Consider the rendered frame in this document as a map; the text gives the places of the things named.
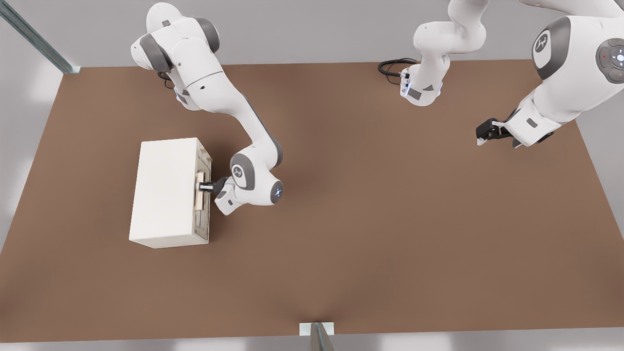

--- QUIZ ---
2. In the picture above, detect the silver frame post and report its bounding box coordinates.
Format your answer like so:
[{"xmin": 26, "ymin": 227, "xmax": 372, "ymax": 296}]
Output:
[
  {"xmin": 0, "ymin": 0, "xmax": 81, "ymax": 75},
  {"xmin": 299, "ymin": 322, "xmax": 335, "ymax": 351}
]

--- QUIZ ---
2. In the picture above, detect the white oven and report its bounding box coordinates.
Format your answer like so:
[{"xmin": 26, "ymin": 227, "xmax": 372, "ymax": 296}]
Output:
[{"xmin": 129, "ymin": 137, "xmax": 213, "ymax": 250}]

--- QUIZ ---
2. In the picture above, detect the white oven door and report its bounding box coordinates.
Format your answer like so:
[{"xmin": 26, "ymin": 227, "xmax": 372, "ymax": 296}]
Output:
[{"xmin": 194, "ymin": 138, "xmax": 213, "ymax": 246}]

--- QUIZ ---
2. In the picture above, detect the pale oven door handle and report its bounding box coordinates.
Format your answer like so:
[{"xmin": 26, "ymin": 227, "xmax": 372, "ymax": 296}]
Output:
[{"xmin": 194, "ymin": 170, "xmax": 206, "ymax": 212}]

